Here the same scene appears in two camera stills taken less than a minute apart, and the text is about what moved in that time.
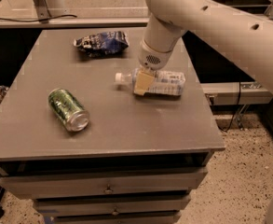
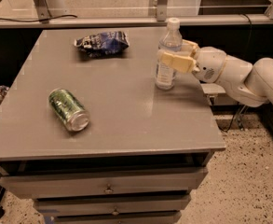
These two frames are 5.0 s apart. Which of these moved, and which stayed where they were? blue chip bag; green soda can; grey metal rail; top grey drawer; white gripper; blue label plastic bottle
Moved: white gripper; blue label plastic bottle
Stayed: green soda can; blue chip bag; grey metal rail; top grey drawer
